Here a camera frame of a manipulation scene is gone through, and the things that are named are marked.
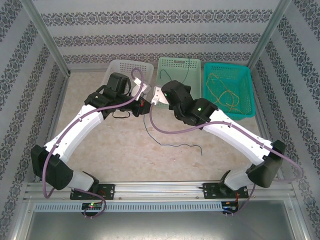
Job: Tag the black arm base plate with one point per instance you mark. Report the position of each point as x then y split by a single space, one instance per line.
210 191
107 191

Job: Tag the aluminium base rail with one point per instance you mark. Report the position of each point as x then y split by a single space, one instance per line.
160 190

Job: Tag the white plastic basket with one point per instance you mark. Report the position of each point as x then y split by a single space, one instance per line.
125 66

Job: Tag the light green plastic basket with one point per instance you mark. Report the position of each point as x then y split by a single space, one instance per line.
175 70

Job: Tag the aluminium frame post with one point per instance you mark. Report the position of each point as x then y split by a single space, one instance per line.
46 35
269 32

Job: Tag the small controller board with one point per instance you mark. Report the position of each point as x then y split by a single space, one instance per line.
92 206
230 208

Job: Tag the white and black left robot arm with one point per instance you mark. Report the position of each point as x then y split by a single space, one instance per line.
75 130

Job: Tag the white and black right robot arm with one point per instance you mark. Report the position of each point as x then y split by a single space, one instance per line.
237 137

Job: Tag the teal plastic basket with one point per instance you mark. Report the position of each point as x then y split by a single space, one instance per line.
245 82

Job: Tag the grey metal panel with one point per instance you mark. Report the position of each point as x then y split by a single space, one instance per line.
160 225

